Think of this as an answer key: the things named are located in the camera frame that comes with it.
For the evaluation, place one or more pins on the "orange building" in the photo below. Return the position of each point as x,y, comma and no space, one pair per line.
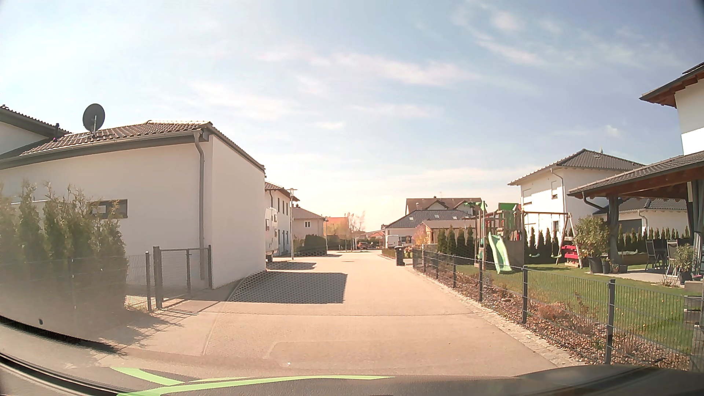
336,225

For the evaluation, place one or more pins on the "beige house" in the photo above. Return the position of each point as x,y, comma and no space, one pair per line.
307,223

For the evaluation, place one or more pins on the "dark hedge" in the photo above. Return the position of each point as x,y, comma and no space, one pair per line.
314,243

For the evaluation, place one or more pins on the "house with dark grey roof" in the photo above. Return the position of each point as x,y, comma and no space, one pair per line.
418,223

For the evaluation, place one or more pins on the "white house with windows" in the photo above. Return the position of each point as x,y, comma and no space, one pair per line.
281,217

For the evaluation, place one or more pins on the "dark rubbish bin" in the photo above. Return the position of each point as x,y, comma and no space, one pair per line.
400,256

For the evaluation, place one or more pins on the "white camper van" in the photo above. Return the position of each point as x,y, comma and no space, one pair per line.
271,231

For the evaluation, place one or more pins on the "house with brown roof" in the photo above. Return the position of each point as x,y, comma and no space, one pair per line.
443,203

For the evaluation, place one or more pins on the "cobbled parking strip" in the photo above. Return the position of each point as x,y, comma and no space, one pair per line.
291,286

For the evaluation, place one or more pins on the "grey asphalt road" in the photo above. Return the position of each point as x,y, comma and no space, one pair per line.
352,308

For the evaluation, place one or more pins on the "row of small conifers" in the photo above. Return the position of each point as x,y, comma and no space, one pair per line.
455,240

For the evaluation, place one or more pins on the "wooden play tower with slide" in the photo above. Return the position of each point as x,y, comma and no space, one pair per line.
499,234

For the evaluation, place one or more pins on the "white house with tiled roof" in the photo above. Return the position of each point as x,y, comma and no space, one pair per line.
165,192

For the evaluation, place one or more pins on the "car's own bonnet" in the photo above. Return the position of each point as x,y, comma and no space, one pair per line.
385,385

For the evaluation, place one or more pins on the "grey metal mesh fence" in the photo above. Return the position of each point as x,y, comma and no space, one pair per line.
165,272

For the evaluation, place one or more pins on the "gravel bed strip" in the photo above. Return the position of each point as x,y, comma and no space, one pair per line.
517,313

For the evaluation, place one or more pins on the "white house with dark roof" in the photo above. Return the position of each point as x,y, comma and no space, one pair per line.
555,192

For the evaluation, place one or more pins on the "dark metal mesh fence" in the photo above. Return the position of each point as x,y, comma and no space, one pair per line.
566,302

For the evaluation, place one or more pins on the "potted bush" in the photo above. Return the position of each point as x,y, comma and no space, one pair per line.
593,239

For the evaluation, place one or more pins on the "grass lawn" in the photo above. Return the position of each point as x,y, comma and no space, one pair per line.
583,289

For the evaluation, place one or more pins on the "row of conifer bushes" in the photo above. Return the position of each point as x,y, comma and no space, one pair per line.
55,242

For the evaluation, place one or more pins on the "house with wooden carport roof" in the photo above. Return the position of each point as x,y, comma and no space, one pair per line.
676,165

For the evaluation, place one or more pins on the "lamp post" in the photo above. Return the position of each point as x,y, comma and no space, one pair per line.
291,220

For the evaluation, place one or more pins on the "wooden swing frame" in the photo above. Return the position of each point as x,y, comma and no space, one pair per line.
550,234

